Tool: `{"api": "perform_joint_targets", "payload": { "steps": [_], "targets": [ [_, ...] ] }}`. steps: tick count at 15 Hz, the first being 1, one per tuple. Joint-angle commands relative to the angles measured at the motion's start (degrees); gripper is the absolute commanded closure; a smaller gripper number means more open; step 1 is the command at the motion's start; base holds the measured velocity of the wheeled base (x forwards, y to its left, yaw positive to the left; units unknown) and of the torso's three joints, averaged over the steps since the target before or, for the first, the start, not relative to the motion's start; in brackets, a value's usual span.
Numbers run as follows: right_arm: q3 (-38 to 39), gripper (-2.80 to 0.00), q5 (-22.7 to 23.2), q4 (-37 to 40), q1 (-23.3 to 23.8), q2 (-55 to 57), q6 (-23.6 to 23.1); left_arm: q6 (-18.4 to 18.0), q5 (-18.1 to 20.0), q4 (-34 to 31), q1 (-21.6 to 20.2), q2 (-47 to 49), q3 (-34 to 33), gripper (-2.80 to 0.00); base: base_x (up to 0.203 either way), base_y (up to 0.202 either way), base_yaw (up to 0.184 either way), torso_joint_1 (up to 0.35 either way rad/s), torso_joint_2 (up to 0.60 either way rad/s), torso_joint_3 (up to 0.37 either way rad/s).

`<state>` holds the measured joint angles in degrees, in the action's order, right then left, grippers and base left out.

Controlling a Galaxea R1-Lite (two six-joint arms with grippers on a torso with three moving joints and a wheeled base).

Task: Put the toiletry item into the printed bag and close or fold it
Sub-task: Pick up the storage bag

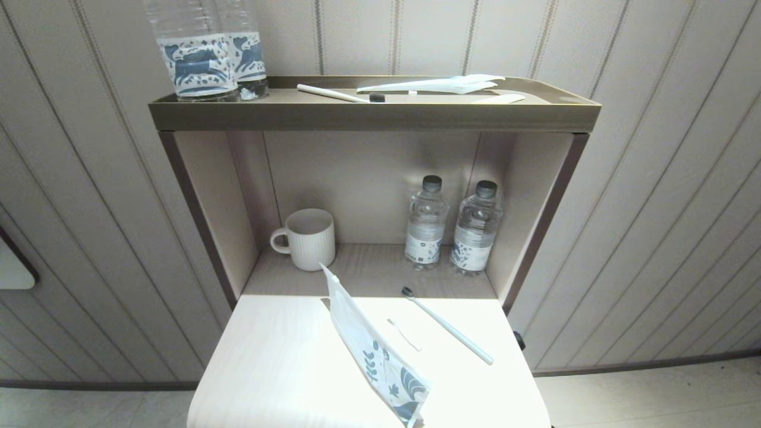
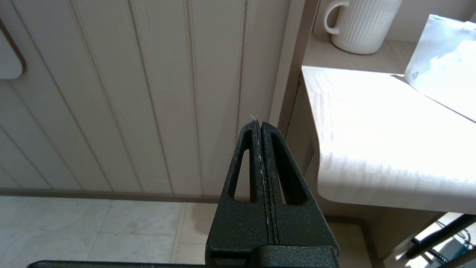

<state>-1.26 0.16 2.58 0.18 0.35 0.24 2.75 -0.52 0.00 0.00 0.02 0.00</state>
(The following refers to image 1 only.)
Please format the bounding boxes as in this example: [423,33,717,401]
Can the large blue-label water bottle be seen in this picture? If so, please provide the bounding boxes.
[144,0,239,102]
[214,0,269,100]

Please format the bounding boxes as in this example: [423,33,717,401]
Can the white blue-patterned plastic bag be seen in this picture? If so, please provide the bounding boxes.
[319,263,432,428]

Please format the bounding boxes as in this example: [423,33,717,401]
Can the thin white strip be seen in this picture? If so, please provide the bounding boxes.
[387,319,423,352]

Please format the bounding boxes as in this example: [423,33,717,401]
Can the white ribbed mug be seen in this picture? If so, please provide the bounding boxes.
[271,208,336,272]

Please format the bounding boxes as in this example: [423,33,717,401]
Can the white toothbrush dark bristles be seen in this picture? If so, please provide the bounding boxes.
[401,287,495,366]
[297,84,386,103]

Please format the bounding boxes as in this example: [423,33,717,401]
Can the small clear water bottle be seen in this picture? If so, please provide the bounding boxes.
[450,180,504,276]
[405,175,449,271]

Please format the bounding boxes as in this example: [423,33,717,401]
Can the white wall panel dark frame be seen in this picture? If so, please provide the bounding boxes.
[0,226,40,291]

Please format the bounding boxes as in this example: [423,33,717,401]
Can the white packet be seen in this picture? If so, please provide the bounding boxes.
[357,74,506,96]

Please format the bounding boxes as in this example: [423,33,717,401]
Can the beige shelf unit bronze tray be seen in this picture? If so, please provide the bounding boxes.
[148,75,602,316]

